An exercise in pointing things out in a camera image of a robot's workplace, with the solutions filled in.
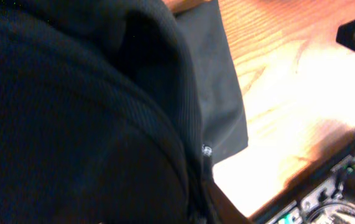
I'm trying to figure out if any black t-shirt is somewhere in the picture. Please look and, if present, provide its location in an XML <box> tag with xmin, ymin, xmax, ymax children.
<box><xmin>0</xmin><ymin>1</ymin><xmax>248</xmax><ymax>223</ymax></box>

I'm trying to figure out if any black mounting rail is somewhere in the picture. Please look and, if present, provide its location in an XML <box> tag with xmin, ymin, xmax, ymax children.
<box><xmin>251</xmin><ymin>127</ymin><xmax>355</xmax><ymax>223</ymax></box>

